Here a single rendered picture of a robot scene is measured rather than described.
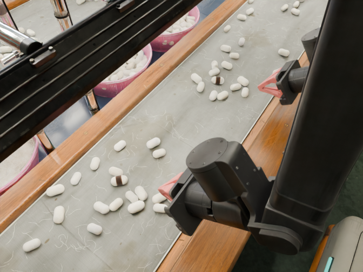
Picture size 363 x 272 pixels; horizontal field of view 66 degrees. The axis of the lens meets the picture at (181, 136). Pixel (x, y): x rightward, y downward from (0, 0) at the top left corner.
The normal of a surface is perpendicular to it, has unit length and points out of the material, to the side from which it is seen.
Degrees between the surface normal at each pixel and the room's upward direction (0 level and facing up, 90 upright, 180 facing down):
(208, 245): 0
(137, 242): 0
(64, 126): 0
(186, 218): 50
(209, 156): 41
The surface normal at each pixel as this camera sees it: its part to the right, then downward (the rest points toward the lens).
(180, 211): 0.65, -0.03
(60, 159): 0.03, -0.58
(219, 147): -0.50, -0.77
